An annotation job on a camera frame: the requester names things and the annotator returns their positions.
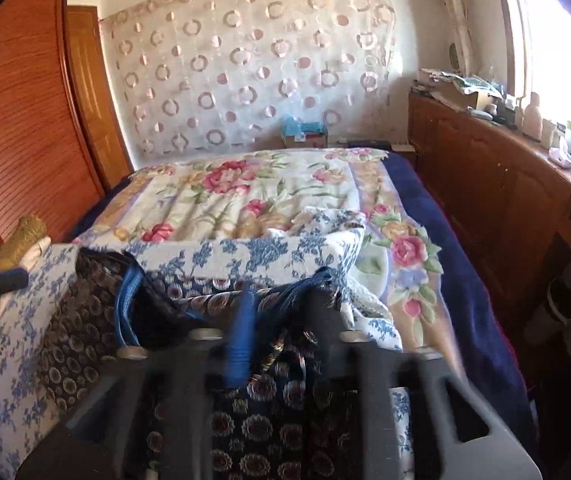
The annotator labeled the cardboard box with blue contents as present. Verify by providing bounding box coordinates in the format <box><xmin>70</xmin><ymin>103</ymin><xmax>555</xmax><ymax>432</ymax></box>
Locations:
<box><xmin>280</xmin><ymin>116</ymin><xmax>329</xmax><ymax>149</ymax></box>

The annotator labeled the long wooden cabinet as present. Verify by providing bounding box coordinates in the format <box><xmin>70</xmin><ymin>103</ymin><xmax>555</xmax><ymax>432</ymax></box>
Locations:
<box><xmin>407</xmin><ymin>89</ymin><xmax>571</xmax><ymax>366</ymax></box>

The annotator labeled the sheer curtain with circles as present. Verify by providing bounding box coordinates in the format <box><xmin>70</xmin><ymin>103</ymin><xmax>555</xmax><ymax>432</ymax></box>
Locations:
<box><xmin>102</xmin><ymin>0</ymin><xmax>400</xmax><ymax>160</ymax></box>

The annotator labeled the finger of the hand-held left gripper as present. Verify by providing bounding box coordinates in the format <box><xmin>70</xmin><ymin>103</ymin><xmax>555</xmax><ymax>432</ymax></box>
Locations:
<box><xmin>0</xmin><ymin>267</ymin><xmax>30</xmax><ymax>295</ymax></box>

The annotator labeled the white plastic bottle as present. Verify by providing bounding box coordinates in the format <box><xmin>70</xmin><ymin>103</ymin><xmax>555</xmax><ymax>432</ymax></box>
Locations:
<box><xmin>522</xmin><ymin>91</ymin><xmax>545</xmax><ymax>142</ymax></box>

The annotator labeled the mustard yellow patterned cloth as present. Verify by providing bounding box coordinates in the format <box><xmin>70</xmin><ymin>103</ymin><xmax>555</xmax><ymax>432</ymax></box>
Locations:
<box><xmin>0</xmin><ymin>214</ymin><xmax>49</xmax><ymax>273</ymax></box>

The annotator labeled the beige side curtain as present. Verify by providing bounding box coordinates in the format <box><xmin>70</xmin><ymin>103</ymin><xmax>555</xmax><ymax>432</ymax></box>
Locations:
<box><xmin>424</xmin><ymin>0</ymin><xmax>472</xmax><ymax>68</ymax></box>

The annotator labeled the navy patterned silk top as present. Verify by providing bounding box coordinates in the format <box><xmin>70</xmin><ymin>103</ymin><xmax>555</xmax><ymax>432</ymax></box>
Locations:
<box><xmin>40</xmin><ymin>246</ymin><xmax>412</xmax><ymax>480</ymax></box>

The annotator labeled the pink floral blanket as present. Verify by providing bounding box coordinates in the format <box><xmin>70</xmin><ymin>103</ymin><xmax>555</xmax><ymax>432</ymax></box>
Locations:
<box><xmin>72</xmin><ymin>147</ymin><xmax>447</xmax><ymax>357</ymax></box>

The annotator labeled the navy blue bedspread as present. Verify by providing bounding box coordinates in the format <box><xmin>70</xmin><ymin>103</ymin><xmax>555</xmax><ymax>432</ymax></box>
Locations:
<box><xmin>384</xmin><ymin>151</ymin><xmax>539</xmax><ymax>463</ymax></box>

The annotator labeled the wooden louvered wardrobe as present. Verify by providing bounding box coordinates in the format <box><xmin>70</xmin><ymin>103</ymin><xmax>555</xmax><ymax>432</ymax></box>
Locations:
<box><xmin>0</xmin><ymin>0</ymin><xmax>135</xmax><ymax>267</ymax></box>

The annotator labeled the bright window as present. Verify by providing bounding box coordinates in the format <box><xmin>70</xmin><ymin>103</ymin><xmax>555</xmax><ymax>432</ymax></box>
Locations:
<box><xmin>494</xmin><ymin>0</ymin><xmax>571</xmax><ymax>128</ymax></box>

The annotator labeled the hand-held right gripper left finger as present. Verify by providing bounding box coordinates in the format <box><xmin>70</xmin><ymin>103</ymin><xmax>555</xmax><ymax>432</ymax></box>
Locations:
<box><xmin>16</xmin><ymin>287</ymin><xmax>260</xmax><ymax>480</ymax></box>

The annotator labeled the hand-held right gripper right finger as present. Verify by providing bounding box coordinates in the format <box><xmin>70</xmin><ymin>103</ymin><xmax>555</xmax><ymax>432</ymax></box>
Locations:
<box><xmin>295</xmin><ymin>287</ymin><xmax>545</xmax><ymax>480</ymax></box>

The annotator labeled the grey waste bin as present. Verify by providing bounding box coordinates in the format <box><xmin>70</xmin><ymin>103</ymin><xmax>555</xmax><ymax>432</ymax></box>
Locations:
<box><xmin>524</xmin><ymin>259</ymin><xmax>571</xmax><ymax>353</ymax></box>

